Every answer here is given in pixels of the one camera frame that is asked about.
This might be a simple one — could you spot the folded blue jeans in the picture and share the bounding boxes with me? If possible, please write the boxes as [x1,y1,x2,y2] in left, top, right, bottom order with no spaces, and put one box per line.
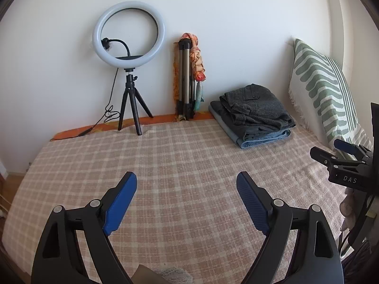
[209,106,292,149]

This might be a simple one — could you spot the dark grey folded pants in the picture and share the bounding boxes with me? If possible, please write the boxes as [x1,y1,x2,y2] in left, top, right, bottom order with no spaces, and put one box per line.
[210,101,292,142]

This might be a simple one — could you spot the orange bed sheet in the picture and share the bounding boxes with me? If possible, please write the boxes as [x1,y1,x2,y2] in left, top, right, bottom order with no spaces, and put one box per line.
[50,111,214,141]

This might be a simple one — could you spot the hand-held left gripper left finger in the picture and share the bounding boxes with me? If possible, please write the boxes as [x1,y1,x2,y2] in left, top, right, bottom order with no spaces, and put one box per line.
[31,171,137,284]

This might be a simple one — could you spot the person's right hand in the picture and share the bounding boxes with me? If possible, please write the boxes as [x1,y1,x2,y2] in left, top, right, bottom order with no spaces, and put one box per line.
[339,188,357,232]

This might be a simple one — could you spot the grey knit cloth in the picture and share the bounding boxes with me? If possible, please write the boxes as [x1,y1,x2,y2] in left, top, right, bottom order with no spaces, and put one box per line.
[158,267,193,284]

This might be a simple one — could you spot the brown cardboard piece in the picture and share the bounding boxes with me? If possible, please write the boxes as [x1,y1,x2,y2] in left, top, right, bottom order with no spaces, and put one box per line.
[135,265,160,284]

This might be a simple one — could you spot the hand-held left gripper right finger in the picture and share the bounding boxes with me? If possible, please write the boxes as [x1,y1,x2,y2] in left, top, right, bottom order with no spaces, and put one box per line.
[236,171,344,284]

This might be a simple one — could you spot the grey tweed pants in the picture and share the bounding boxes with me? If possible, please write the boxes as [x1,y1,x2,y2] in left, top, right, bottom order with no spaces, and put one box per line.
[219,84,297,131]

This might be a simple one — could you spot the small black tripod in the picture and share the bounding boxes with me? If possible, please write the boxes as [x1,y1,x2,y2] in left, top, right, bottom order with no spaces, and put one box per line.
[117,68,154,136]

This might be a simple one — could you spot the beige plaid blanket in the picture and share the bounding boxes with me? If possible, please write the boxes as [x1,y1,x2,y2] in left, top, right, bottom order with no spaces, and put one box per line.
[1,118,356,284]

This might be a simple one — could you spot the green striped white pillow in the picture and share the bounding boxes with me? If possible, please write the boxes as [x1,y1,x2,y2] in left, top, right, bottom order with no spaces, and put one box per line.
[289,38,375,160]

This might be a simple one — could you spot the folded silver tripod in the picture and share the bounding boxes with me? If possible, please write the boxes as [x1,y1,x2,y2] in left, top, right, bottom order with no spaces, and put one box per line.
[176,38,196,121]

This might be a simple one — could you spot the black ring light cable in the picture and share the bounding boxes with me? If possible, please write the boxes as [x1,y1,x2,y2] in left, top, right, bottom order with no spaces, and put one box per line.
[78,68,120,137]

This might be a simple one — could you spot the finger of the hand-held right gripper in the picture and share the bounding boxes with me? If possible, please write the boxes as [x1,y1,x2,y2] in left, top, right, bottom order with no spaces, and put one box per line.
[334,139,374,157]
[310,146,368,168]

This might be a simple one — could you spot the colourful patterned scarf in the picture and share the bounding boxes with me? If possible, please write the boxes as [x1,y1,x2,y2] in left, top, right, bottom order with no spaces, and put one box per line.
[181,32,207,111]

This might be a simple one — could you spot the black gooseneck phone holder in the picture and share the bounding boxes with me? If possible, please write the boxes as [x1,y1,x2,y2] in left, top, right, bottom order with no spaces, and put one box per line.
[101,37,145,60]

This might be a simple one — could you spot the white ring light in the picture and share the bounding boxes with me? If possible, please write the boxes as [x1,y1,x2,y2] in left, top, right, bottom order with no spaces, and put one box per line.
[93,1,166,68]

